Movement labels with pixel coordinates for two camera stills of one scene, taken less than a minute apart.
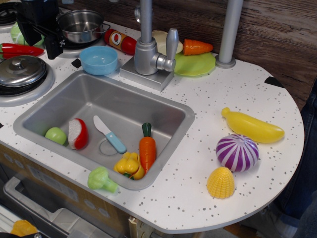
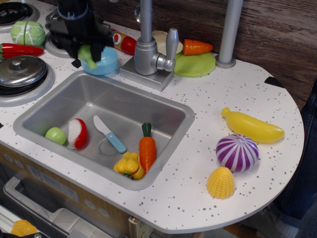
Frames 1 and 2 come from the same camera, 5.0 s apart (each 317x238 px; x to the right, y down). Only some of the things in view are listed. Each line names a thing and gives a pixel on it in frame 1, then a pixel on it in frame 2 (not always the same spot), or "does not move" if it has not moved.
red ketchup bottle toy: (119, 39) does not move
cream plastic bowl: (160, 37) does not move
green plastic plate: (194, 65) does not move
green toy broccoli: (98, 178) -> (84, 52)
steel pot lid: (22, 71) does not move
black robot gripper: (37, 18) -> (75, 23)
